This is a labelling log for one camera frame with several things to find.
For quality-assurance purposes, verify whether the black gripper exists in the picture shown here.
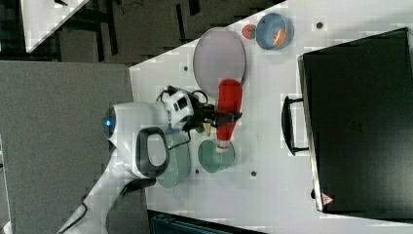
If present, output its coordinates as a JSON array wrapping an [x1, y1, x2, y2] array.
[[185, 104, 243, 131]]

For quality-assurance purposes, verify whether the red felt ketchup bottle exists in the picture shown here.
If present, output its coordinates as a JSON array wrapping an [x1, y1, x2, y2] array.
[[215, 79, 243, 153]]

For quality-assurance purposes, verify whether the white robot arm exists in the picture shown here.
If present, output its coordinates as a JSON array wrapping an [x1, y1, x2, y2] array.
[[103, 86, 243, 178]]

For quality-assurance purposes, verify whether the pale green strainer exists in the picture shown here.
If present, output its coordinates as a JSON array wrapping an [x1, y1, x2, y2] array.
[[157, 134, 191, 188]]

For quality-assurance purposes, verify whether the small red felt strawberry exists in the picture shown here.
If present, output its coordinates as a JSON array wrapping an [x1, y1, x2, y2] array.
[[195, 126, 205, 134]]

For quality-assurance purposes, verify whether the teal metal pot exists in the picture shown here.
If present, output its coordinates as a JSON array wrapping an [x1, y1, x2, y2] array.
[[198, 138, 236, 174]]

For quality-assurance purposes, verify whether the grey round plate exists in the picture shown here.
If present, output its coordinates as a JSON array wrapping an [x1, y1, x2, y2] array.
[[193, 27, 245, 98]]

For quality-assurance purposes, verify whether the orange felt carrot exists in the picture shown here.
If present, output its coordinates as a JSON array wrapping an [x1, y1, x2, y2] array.
[[274, 28, 286, 47]]

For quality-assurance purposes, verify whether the blue bowl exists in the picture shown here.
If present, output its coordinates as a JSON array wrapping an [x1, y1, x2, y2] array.
[[256, 13, 294, 50]]

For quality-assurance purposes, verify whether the black oven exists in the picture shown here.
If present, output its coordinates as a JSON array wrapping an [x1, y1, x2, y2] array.
[[298, 27, 413, 223]]

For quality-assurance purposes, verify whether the white side table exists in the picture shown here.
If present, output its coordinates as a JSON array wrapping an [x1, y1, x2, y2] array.
[[19, 0, 90, 54]]

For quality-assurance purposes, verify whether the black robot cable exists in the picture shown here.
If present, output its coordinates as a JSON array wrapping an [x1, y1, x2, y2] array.
[[56, 89, 210, 234]]

